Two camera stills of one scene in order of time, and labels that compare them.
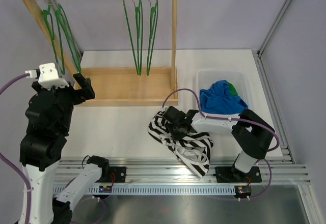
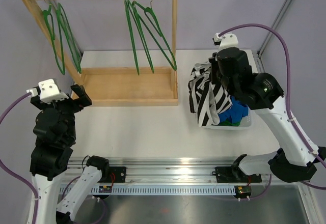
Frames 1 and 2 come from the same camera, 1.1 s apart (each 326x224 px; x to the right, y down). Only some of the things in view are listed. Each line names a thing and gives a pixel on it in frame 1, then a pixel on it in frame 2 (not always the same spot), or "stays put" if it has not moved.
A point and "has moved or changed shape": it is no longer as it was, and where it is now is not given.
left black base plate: (117, 174) stays put
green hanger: (154, 11) has moved or changed shape
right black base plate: (231, 174) stays put
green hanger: (138, 15) has moved or changed shape
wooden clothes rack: (119, 87) stays put
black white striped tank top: (193, 149) to (207, 99)
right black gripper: (176, 137) to (214, 80)
